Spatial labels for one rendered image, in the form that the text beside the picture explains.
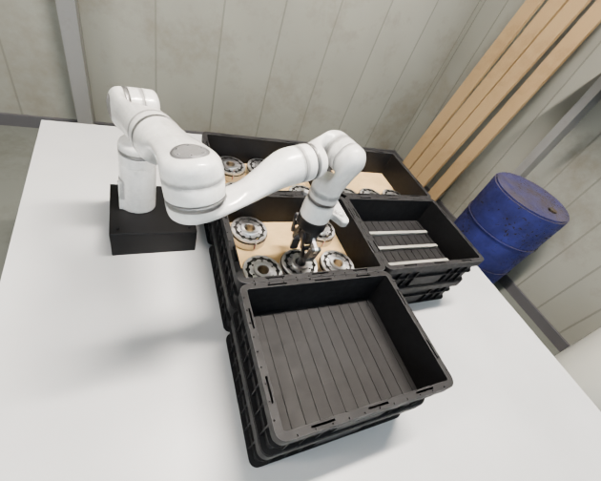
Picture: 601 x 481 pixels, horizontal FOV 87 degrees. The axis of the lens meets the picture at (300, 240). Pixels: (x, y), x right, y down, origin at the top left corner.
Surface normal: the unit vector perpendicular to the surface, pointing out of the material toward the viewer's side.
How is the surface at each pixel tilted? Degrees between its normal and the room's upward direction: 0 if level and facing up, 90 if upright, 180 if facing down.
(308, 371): 0
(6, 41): 90
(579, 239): 90
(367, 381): 0
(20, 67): 90
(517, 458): 0
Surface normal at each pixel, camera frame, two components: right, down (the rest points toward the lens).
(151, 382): 0.30, -0.67
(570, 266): -0.89, 0.06
